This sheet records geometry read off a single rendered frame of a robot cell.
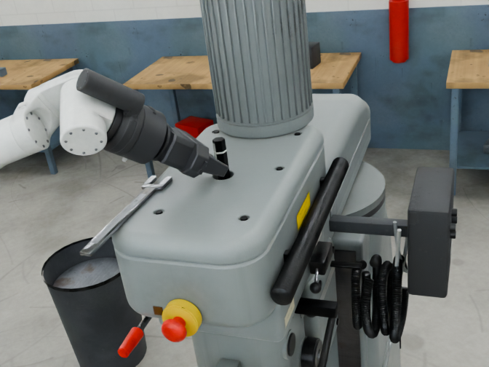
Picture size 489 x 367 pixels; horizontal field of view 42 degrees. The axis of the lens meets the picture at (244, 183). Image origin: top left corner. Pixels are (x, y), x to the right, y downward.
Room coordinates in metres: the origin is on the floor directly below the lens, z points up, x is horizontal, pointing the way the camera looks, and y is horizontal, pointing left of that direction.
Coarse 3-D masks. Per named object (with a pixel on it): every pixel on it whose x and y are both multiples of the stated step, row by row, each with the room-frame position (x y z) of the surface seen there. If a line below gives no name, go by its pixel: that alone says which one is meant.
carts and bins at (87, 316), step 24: (48, 264) 2.85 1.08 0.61; (72, 264) 2.97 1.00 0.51; (96, 264) 2.95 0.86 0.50; (48, 288) 2.68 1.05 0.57; (72, 288) 2.56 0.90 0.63; (96, 288) 2.58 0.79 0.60; (120, 288) 2.65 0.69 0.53; (72, 312) 2.59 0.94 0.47; (96, 312) 2.58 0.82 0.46; (120, 312) 2.63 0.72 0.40; (72, 336) 2.64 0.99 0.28; (96, 336) 2.59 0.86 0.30; (120, 336) 2.62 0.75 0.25; (144, 336) 2.79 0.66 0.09; (96, 360) 2.60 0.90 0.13; (120, 360) 2.62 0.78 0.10
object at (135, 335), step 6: (144, 318) 0.86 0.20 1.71; (150, 318) 0.87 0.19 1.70; (144, 324) 0.85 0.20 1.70; (132, 330) 0.83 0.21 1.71; (138, 330) 0.83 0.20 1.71; (132, 336) 0.81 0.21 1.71; (138, 336) 0.82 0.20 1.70; (126, 342) 0.80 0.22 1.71; (132, 342) 0.80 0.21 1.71; (138, 342) 0.82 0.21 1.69; (120, 348) 0.79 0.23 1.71; (126, 348) 0.79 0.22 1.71; (132, 348) 0.80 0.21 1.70; (120, 354) 0.79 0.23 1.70; (126, 354) 0.79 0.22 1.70
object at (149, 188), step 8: (152, 176) 1.01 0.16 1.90; (168, 176) 1.00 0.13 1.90; (144, 184) 0.98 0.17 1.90; (152, 184) 0.98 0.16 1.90; (160, 184) 0.97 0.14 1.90; (144, 192) 0.95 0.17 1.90; (152, 192) 0.95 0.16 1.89; (136, 200) 0.92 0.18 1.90; (144, 200) 0.93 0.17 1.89; (128, 208) 0.90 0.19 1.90; (136, 208) 0.90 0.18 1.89; (120, 216) 0.88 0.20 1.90; (128, 216) 0.88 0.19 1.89; (112, 224) 0.86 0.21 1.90; (120, 224) 0.86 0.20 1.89; (104, 232) 0.83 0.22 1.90; (112, 232) 0.84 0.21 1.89; (96, 240) 0.81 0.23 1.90; (104, 240) 0.81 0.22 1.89; (88, 248) 0.79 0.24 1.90; (96, 248) 0.79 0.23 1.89
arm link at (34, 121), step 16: (64, 80) 0.92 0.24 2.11; (32, 96) 0.92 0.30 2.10; (48, 96) 0.92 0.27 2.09; (16, 112) 0.90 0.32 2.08; (32, 112) 0.92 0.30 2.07; (48, 112) 0.93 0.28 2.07; (16, 128) 0.88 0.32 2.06; (32, 128) 0.89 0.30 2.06; (48, 128) 0.93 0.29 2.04; (32, 144) 0.87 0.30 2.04; (48, 144) 0.91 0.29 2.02
